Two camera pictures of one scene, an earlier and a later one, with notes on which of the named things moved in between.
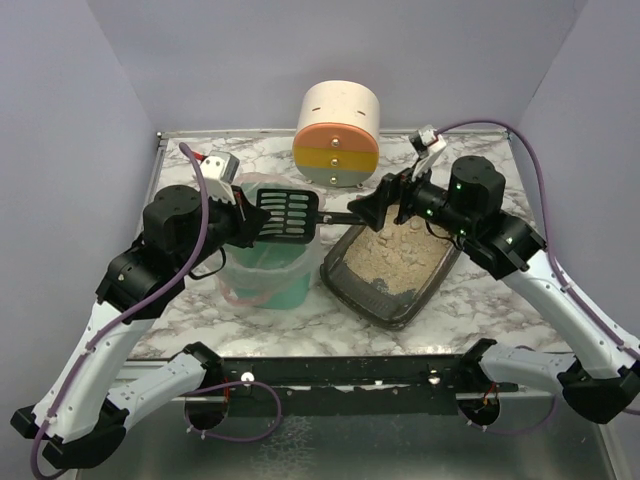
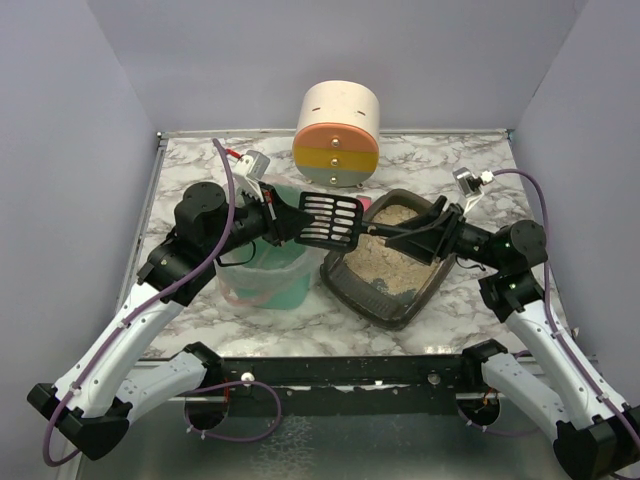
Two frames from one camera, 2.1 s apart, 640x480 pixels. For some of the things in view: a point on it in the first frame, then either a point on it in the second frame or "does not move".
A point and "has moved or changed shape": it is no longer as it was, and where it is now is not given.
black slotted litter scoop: (294, 215) has moved or changed shape
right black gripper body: (405, 195) to (451, 229)
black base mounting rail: (349, 385) does not move
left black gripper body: (239, 216) to (272, 213)
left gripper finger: (242, 201) to (271, 200)
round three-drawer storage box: (336, 142) does not move
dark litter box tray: (390, 277) does not move
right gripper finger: (389, 189) to (432, 218)
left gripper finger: (249, 222) to (288, 222)
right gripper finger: (373, 208) to (423, 245)
